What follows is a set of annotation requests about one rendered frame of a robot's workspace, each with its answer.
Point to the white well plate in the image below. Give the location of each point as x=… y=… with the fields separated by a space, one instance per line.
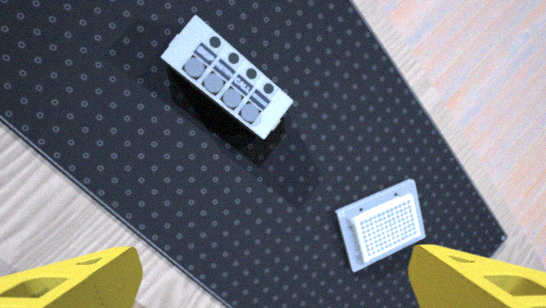
x=386 y=227

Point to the light grey square plate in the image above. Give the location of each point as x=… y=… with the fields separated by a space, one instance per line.
x=354 y=209

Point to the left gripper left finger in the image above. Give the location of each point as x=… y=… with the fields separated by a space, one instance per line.
x=105 y=279

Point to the black grid mat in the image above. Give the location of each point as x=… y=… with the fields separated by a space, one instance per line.
x=251 y=220

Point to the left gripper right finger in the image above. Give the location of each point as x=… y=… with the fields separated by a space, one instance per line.
x=446 y=278

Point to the white control panel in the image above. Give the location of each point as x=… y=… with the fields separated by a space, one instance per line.
x=251 y=95

